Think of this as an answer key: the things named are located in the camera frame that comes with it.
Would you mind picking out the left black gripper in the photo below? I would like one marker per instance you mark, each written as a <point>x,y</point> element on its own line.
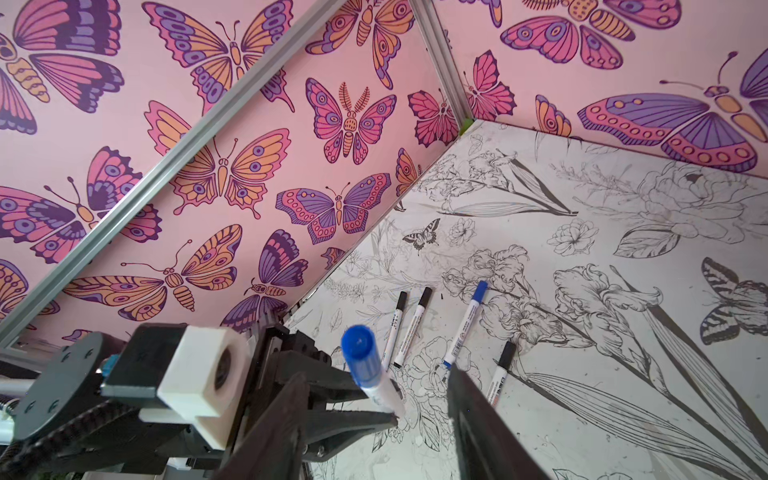
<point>63,426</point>

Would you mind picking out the blue pen cap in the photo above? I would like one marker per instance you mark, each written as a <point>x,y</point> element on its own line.
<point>359,348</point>

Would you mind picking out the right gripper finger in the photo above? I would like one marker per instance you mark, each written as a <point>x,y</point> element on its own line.
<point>485,447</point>

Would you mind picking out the white marker pen blue tip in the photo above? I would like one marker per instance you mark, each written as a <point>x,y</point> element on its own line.
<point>381,390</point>

